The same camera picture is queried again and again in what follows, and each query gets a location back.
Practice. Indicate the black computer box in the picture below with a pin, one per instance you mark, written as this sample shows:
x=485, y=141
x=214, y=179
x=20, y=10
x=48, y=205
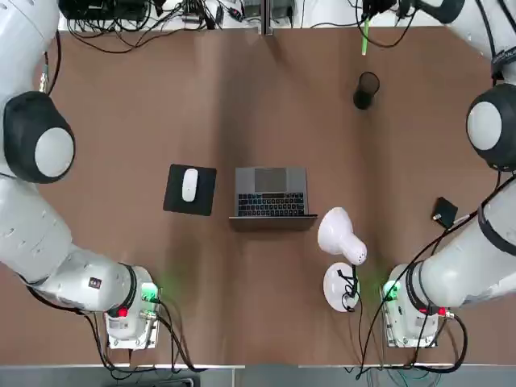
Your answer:
x=105, y=8

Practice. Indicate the green pen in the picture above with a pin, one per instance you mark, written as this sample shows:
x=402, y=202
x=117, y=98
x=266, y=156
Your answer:
x=366, y=38

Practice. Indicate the black mouse pad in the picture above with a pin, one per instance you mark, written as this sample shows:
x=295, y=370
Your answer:
x=205, y=201

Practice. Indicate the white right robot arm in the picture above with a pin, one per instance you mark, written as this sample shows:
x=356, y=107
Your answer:
x=455, y=274

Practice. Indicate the white computer mouse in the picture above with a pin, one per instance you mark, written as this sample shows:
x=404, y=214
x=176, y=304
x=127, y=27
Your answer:
x=189, y=185

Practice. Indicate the black ribbed power supply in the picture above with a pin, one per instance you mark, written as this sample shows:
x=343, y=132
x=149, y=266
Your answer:
x=283, y=7
x=252, y=7

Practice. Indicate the black mesh pen holder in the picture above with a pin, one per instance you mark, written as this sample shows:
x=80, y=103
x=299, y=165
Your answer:
x=366, y=90

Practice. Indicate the white desk lamp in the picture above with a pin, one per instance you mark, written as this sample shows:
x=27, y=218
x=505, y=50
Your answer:
x=338, y=234

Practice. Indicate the grey open laptop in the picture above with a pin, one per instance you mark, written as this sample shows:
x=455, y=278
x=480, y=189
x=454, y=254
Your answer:
x=270, y=189

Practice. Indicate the aluminium frame post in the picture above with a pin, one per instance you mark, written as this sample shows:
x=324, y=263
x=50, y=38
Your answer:
x=266, y=18

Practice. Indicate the small black square box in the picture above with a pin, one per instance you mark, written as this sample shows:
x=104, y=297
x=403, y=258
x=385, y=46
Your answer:
x=445, y=211

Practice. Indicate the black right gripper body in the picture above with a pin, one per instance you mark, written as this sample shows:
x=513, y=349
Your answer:
x=377, y=6

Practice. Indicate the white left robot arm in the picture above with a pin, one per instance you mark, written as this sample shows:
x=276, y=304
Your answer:
x=36, y=225

